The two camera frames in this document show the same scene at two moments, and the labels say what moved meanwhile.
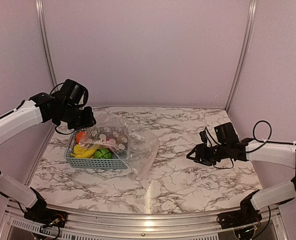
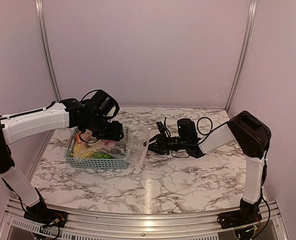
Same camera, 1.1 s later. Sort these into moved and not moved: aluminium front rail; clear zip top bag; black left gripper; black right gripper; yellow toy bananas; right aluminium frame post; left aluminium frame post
Moved: black right gripper; clear zip top bag; black left gripper
Not moved: left aluminium frame post; yellow toy bananas; aluminium front rail; right aluminium frame post
